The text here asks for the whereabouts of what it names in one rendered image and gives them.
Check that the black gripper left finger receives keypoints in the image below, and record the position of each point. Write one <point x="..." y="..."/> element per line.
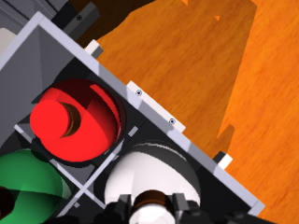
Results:
<point x="121" y="213"/>

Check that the red bottle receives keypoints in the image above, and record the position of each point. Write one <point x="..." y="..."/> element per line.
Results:
<point x="86" y="120"/>

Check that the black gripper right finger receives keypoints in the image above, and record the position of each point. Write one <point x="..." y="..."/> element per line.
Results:
<point x="187" y="212"/>

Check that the green bottle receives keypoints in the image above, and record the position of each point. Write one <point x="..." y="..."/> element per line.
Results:
<point x="31" y="188"/>

